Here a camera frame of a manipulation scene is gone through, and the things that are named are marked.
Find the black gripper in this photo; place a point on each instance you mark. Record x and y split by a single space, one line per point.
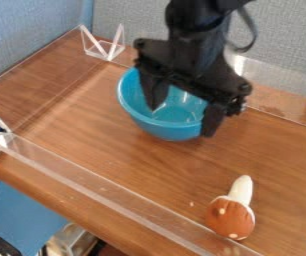
176 63

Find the brown spotted toy mushroom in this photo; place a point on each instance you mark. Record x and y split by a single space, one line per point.
229 216

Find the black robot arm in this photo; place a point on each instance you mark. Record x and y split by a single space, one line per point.
200 22

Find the blue plastic bowl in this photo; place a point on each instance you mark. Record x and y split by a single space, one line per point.
174 121

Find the clear acrylic back barrier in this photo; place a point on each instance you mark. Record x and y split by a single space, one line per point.
279 87

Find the clear acrylic barrier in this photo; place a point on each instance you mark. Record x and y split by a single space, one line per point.
279 87
132 222

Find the clear acrylic front barrier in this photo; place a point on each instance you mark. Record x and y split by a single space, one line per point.
132 222

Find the clear box under table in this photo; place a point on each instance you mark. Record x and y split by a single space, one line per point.
71 241

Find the clear acrylic corner bracket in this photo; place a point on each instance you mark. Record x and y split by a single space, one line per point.
100 48

